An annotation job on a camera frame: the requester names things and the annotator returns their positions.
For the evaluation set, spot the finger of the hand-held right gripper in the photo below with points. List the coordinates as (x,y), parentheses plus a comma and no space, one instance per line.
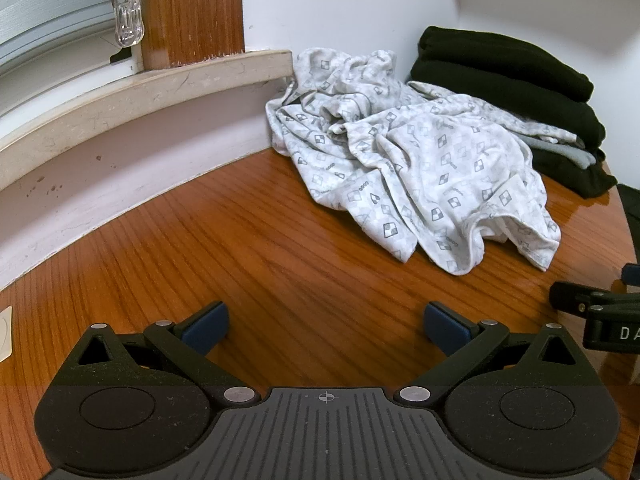
(575,299)
(632,272)

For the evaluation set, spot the grey folded garment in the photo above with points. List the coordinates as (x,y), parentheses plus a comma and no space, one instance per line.
(565,155)

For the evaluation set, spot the white window blind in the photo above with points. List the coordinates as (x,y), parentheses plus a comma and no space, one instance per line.
(50,20)

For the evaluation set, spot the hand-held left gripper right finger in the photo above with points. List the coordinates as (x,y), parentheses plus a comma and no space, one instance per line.
(442,327)

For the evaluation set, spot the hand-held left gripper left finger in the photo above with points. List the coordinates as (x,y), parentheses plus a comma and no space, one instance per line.
(210,327)

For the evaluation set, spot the beige window sill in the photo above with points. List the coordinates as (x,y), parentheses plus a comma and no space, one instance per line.
(150,90)

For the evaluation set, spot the wooden window frame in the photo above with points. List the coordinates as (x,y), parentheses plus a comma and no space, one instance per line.
(190,10)

